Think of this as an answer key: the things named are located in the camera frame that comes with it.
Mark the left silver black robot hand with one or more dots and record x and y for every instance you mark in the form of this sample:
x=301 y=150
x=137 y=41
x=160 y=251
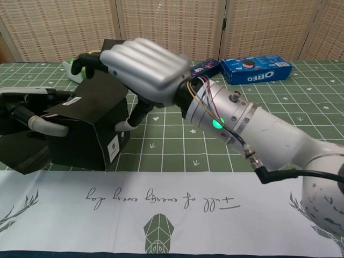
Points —
x=45 y=127

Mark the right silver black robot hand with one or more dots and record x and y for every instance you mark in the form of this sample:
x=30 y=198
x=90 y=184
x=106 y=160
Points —
x=147 y=67

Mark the black paper box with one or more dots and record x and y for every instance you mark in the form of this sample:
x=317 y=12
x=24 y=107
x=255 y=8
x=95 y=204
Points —
x=80 y=134

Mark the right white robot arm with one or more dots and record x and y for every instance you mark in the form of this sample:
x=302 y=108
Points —
x=268 y=134

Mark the dark blue slim box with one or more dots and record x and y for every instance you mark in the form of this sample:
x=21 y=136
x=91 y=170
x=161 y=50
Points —
x=205 y=67

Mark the blue Oreo cookie package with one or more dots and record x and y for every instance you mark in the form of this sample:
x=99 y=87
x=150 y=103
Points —
x=255 y=70

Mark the green tissue pack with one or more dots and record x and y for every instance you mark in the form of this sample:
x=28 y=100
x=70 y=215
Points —
x=76 y=76

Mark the green grid tablecloth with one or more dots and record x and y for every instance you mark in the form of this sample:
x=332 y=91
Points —
x=188 y=150

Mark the bamboo folding screen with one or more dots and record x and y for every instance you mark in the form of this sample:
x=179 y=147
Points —
x=268 y=27

